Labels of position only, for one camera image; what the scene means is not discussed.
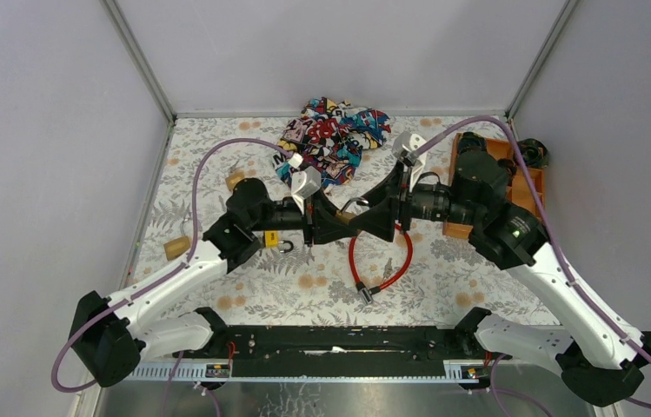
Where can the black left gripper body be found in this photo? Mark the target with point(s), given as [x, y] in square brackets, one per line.
[309, 221]

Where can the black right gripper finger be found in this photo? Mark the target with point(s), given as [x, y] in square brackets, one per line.
[376, 222]
[383, 197]

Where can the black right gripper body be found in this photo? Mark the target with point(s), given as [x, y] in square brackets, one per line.
[406, 208]

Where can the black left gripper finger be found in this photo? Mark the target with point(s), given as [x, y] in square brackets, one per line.
[331, 230]
[323, 209]

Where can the brass padlock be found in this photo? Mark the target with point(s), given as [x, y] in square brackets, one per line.
[180, 244]
[234, 178]
[345, 216]

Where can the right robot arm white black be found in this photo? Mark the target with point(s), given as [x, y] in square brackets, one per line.
[597, 355]

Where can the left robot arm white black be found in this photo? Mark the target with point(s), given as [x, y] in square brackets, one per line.
[111, 334]

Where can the yellow small padlock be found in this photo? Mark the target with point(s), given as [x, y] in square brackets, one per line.
[271, 239]

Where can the colourful comic print cloth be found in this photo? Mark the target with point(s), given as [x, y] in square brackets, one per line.
[332, 137]

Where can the orange wooden compartment tray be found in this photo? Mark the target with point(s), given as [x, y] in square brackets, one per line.
[518, 191]

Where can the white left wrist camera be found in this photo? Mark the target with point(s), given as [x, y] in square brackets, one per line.
[305, 182]

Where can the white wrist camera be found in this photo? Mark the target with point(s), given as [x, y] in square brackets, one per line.
[405, 149]
[305, 182]

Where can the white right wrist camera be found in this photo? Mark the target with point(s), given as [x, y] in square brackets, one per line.
[405, 149]

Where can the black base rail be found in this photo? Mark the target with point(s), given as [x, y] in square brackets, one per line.
[340, 352]

